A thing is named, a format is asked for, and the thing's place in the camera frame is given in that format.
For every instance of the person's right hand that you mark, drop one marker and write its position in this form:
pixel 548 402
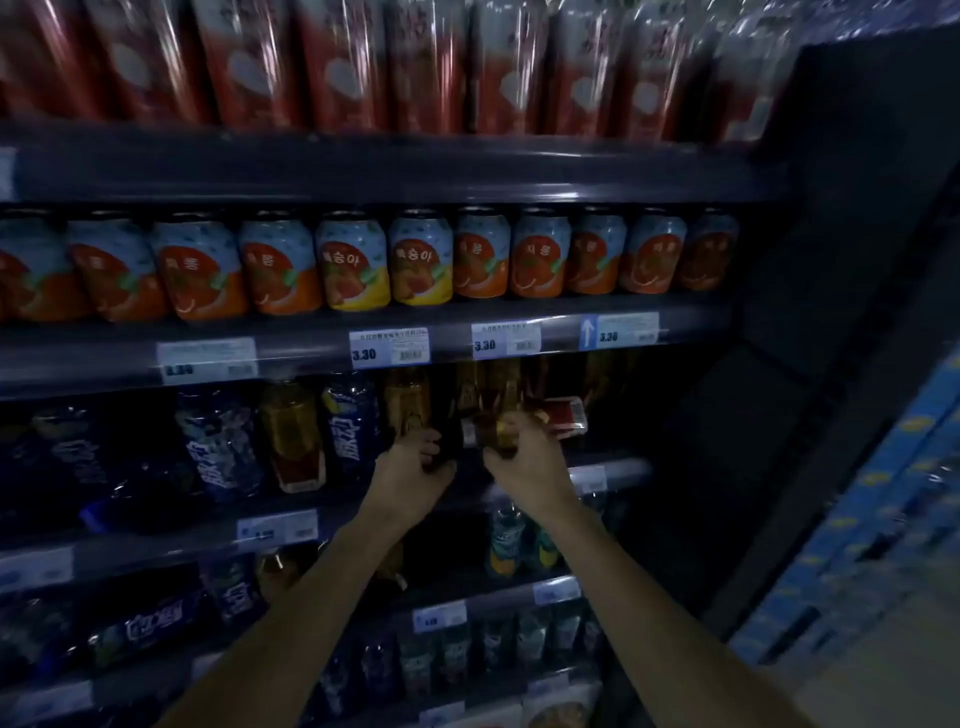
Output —
pixel 532 480

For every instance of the person's left hand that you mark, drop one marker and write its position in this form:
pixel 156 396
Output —
pixel 397 487

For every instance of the row of white fruit-print cartons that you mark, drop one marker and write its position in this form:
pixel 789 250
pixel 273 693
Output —
pixel 555 709

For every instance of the person's left forearm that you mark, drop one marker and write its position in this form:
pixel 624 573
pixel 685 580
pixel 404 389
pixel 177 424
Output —
pixel 300 637

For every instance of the row of gold label bottles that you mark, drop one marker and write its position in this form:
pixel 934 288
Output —
pixel 409 401

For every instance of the row of orange fruit cans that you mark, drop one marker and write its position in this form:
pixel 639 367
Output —
pixel 202 270

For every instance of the dark grey store shelf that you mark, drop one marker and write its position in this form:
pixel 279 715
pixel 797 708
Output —
pixel 450 169

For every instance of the row of dark blue bottles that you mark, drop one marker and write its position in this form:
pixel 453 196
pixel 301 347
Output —
pixel 67 450

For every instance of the yellow peach print drink can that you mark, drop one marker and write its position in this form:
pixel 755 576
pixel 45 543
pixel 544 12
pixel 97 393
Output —
pixel 352 262
pixel 420 259

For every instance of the stack of light blue cartons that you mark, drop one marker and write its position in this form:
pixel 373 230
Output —
pixel 885 510

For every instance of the row of dark green bottles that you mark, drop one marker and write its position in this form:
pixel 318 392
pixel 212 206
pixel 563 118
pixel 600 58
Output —
pixel 457 652

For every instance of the person's right forearm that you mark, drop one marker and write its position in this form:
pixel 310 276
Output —
pixel 660 645

